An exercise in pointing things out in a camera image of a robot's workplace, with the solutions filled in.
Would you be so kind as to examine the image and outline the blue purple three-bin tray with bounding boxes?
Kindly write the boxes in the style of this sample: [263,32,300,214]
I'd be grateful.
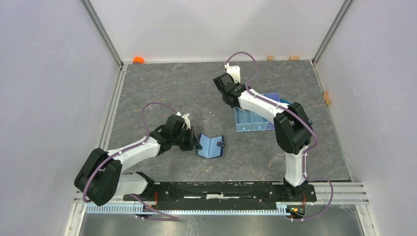
[235,91,289,132]

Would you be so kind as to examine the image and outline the blue card holder wallet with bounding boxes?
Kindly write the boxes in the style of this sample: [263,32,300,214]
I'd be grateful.
[196,133,226,159]

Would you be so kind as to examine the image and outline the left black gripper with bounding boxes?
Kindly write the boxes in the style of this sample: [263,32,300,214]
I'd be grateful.
[172,126,202,151]

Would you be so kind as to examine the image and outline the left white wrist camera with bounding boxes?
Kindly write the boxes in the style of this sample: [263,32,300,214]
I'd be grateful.
[177,112,191,129]

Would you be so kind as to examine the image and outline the curved wooden piece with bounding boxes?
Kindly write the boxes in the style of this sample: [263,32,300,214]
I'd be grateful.
[323,91,332,106]

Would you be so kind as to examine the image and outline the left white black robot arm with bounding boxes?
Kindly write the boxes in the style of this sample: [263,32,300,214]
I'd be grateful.
[74,112,202,206]

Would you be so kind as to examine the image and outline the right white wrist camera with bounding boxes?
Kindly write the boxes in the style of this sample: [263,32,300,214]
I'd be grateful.
[225,63,241,84]

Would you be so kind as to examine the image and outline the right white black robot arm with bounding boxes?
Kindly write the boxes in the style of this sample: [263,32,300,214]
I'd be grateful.
[213,73,317,201]

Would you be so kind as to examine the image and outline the orange round cap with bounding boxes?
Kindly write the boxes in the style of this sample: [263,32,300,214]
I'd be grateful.
[132,57,145,64]

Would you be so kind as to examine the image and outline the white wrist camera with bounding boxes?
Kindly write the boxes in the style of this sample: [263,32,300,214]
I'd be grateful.
[177,112,191,129]
[225,63,241,84]

